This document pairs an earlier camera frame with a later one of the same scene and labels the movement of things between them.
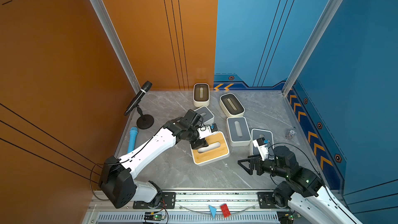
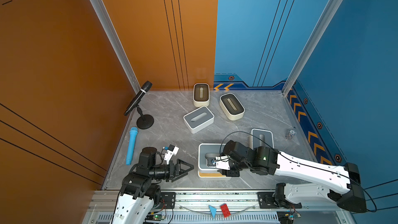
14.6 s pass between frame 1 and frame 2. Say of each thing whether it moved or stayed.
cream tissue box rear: stayed
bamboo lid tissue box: moved
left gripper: moved
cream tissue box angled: stayed
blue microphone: stayed
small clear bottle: stayed
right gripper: moved
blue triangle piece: stayed
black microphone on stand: stayed
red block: stayed
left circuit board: stayed
